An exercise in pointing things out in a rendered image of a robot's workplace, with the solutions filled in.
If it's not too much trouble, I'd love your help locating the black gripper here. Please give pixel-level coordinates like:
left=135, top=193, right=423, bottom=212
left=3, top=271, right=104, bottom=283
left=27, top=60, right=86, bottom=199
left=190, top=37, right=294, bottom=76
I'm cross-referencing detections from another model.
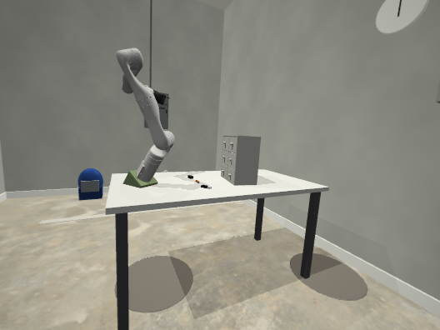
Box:
left=145, top=85, right=170, bottom=106

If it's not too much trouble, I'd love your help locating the grey drawer front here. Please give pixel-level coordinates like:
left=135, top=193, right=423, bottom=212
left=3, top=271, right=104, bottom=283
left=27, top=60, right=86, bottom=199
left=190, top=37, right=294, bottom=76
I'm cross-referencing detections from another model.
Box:
left=229, top=137, right=238, bottom=152
left=228, top=152, right=236, bottom=168
left=222, top=137, right=229, bottom=150
left=221, top=163, right=228, bottom=179
left=222, top=150, right=228, bottom=165
left=227, top=167, right=235, bottom=184

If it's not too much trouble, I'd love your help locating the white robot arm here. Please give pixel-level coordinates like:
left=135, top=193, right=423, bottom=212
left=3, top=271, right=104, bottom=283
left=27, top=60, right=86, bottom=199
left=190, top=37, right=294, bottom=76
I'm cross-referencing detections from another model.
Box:
left=117, top=48, right=175, bottom=182

